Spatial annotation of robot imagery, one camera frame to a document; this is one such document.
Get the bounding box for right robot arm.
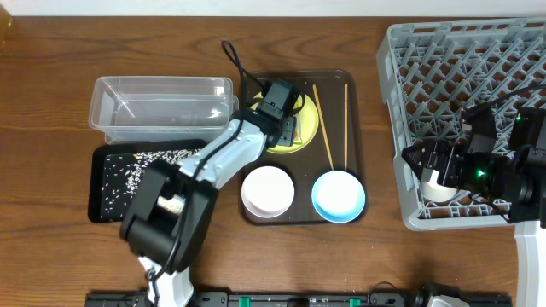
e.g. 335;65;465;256
402;107;545;306

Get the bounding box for rice leftovers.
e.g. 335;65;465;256
99;149;198;222

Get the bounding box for green snack wrapper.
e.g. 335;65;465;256
293;119;302;144

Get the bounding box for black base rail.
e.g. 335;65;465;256
84;281;514;307

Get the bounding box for grey dishwasher rack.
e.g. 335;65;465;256
376;17;545;231

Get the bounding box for left wooden chopstick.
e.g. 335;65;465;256
312;84;334;171

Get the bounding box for blue bowl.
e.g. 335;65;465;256
311;171;366;223

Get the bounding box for clear plastic bin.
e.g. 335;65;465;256
89;76;239;143

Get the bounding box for black plastic tray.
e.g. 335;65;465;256
88;139;206;223

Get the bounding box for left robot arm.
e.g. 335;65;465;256
119;108;293;306

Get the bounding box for white cup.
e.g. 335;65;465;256
421;168;458;202

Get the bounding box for dark brown serving tray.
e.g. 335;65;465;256
239;69;365;226

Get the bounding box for yellow plate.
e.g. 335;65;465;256
268;94;319;154

